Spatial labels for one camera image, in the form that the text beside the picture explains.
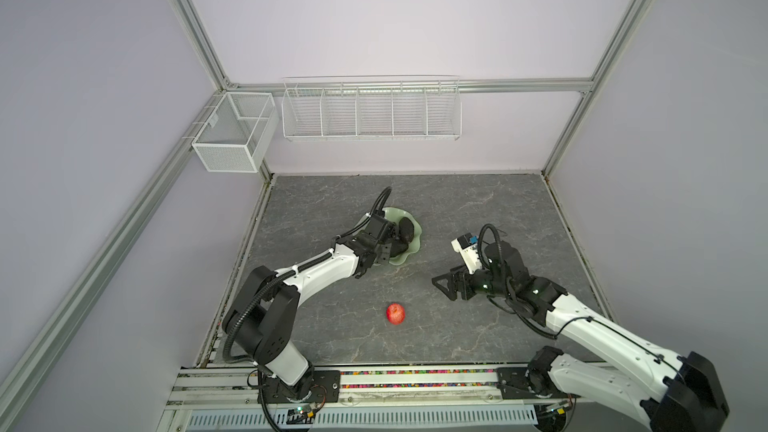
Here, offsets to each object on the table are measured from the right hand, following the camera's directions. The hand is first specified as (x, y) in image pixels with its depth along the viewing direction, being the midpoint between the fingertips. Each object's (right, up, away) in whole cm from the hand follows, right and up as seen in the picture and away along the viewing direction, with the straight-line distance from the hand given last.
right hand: (443, 278), depth 77 cm
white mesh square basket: (-66, +43, +25) cm, 83 cm away
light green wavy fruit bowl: (-13, +15, +26) cm, 33 cm away
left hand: (-17, +5, +13) cm, 22 cm away
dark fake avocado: (-9, +11, +19) cm, 24 cm away
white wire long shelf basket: (-20, +51, +21) cm, 59 cm away
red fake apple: (-13, -11, +5) cm, 18 cm away
